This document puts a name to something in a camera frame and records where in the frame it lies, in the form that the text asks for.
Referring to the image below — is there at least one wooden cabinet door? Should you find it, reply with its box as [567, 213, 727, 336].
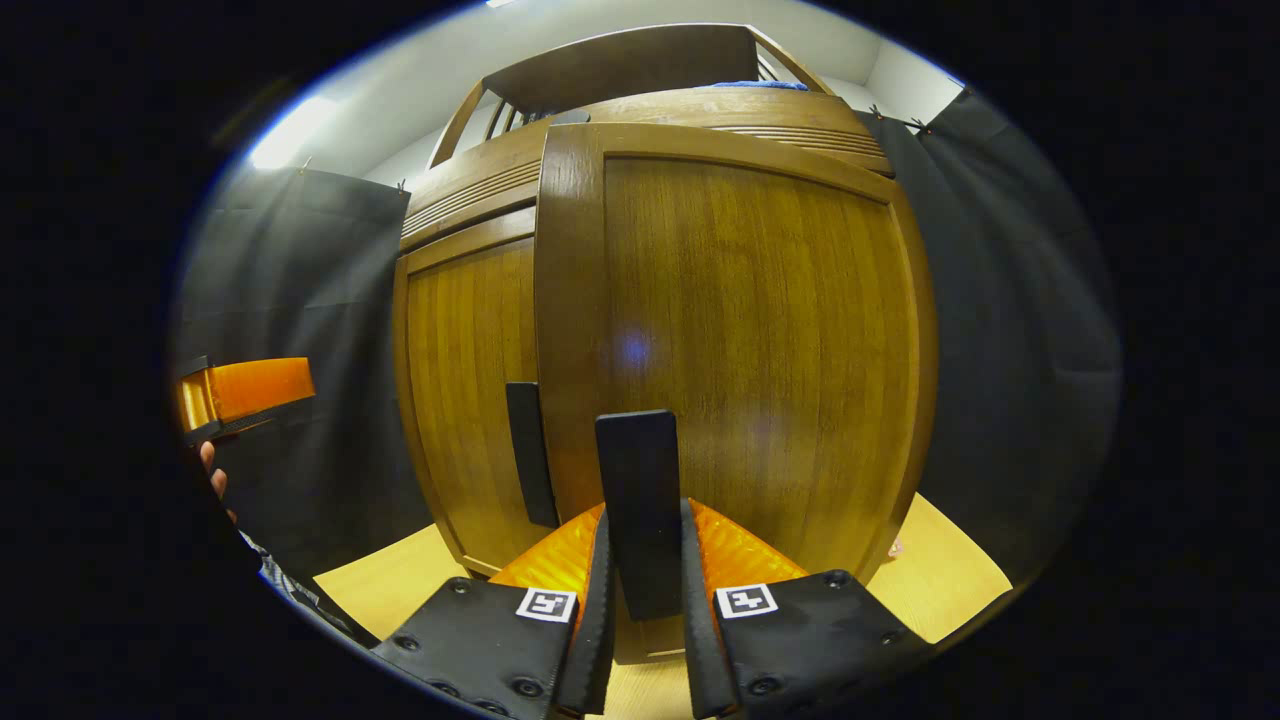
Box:
[533, 122, 939, 666]
[392, 207, 561, 578]

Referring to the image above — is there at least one wooden double-door shoe cabinet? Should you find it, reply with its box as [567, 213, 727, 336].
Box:
[392, 22, 941, 666]

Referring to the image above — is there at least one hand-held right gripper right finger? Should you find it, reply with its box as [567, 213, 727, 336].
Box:
[680, 498, 936, 720]

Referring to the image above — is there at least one person's striped clothing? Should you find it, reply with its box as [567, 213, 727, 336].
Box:
[238, 528, 381, 649]

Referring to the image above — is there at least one wooden ribbed drawer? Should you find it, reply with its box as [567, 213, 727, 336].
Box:
[400, 88, 894, 251]

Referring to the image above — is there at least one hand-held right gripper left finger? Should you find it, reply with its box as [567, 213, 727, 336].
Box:
[370, 503, 614, 720]

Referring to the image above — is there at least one ceiling light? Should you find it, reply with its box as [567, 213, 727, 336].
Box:
[245, 95, 341, 171]

